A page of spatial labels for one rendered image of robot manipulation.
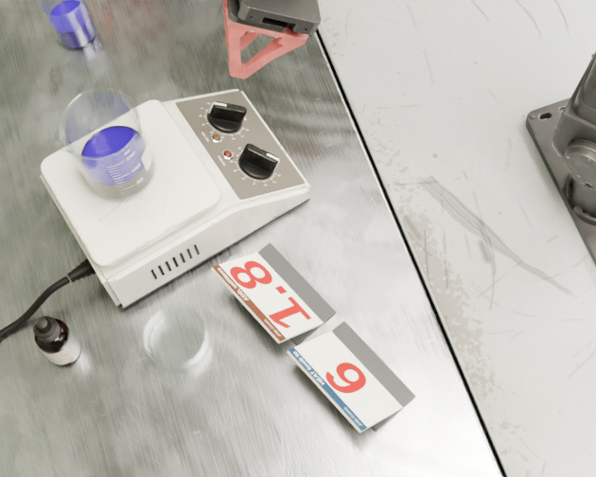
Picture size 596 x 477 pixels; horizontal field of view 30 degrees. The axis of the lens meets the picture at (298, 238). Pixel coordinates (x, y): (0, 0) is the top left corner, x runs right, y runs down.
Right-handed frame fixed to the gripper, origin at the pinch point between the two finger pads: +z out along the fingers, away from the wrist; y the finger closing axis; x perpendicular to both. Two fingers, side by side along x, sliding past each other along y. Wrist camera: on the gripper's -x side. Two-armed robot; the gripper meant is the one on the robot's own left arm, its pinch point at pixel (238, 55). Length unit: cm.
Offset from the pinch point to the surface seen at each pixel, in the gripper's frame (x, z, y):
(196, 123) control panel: -1.6, 7.3, 1.6
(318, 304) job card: 9.9, 11.6, 16.4
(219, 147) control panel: 0.4, 7.2, 4.0
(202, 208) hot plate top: -1.7, 6.9, 11.7
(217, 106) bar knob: -0.2, 5.5, 0.8
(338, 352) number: 10.9, 11.2, 21.4
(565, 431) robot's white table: 27.7, 6.1, 30.0
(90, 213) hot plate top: -10.2, 10.9, 10.6
